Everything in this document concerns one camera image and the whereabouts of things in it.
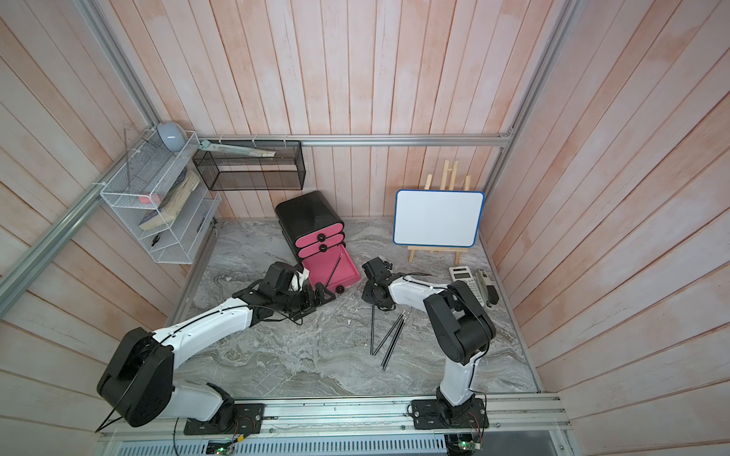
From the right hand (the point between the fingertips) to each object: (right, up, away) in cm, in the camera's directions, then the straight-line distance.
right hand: (370, 296), depth 98 cm
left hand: (-14, 0, -15) cm, 20 cm away
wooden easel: (+24, +39, -7) cm, 46 cm away
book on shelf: (-57, +30, -18) cm, 68 cm away
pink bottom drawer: (-19, +10, +4) cm, 22 cm away
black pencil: (0, -9, -8) cm, 12 cm away
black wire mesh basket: (-55, +46, +5) cm, 71 cm away
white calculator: (+34, +8, +3) cm, 35 cm away
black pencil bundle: (+4, -17, -15) cm, 23 cm away
